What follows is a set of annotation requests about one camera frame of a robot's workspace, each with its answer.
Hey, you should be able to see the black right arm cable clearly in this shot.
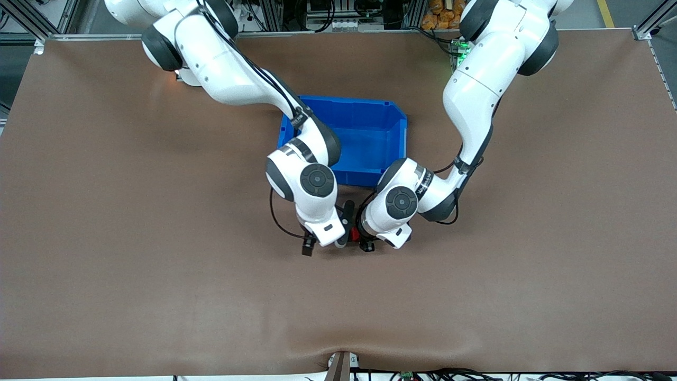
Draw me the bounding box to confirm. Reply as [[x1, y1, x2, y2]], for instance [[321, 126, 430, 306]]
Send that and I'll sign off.
[[198, 0, 310, 240]]

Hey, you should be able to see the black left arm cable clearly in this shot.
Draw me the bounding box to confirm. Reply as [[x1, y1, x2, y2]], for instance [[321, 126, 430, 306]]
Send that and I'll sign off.
[[360, 95, 496, 226]]

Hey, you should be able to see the orange snack bags pile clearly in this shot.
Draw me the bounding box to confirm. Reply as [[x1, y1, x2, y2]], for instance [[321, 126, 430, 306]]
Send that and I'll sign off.
[[421, 0, 469, 31]]

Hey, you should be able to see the metal table edge clamp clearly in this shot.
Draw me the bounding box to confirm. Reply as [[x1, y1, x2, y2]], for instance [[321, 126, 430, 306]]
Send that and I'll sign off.
[[327, 350, 361, 381]]

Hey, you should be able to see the blue plastic storage bin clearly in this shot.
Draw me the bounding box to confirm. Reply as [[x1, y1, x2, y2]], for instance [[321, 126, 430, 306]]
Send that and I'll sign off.
[[277, 95, 408, 187]]

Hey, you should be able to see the aluminium frame post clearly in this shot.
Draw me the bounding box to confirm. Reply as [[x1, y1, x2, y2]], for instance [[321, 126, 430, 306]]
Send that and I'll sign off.
[[632, 0, 677, 41], [0, 0, 81, 42]]

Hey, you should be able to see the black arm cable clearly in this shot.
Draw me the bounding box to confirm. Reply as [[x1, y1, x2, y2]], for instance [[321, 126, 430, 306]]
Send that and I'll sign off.
[[198, 0, 310, 240], [360, 95, 496, 226]]

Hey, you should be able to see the brown table mat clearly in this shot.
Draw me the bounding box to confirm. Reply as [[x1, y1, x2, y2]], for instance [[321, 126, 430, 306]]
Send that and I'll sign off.
[[0, 29, 677, 379]]

